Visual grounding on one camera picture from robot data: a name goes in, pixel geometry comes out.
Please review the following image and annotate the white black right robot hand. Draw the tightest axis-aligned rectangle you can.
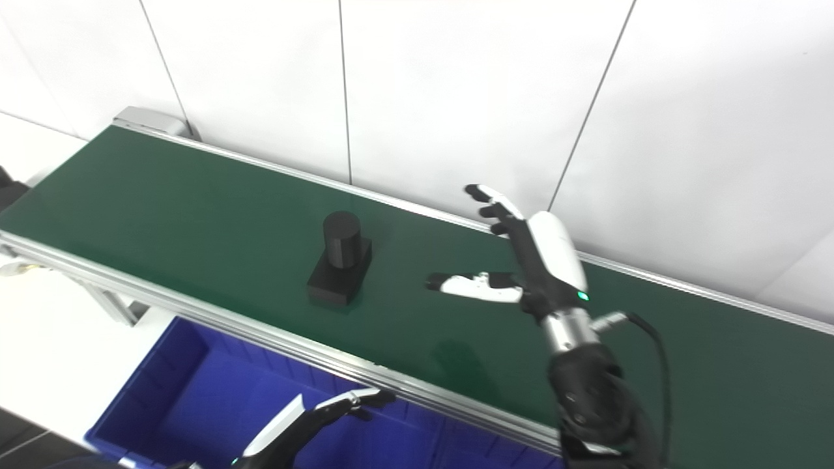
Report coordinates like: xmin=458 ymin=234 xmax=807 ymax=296
xmin=427 ymin=184 xmax=592 ymax=323

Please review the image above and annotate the aluminium conveyor leg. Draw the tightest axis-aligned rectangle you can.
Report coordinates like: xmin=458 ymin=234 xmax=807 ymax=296
xmin=81 ymin=277 xmax=151 ymax=326

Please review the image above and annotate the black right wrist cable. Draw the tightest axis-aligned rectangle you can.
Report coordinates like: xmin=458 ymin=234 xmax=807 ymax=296
xmin=590 ymin=311 xmax=673 ymax=469

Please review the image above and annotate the blue plastic bin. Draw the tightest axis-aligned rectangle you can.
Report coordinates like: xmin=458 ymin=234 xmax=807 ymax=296
xmin=85 ymin=316 xmax=564 ymax=469

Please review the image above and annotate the green conveyor belt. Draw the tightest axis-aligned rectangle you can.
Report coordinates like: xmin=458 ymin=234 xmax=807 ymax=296
xmin=0 ymin=126 xmax=834 ymax=469
xmin=0 ymin=106 xmax=834 ymax=457

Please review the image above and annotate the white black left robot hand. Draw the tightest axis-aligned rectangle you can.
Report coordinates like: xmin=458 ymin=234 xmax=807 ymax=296
xmin=231 ymin=388 xmax=396 ymax=469

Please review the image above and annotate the black cylinder-on-block part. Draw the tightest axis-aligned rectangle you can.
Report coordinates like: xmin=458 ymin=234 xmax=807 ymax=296
xmin=306 ymin=210 xmax=373 ymax=309

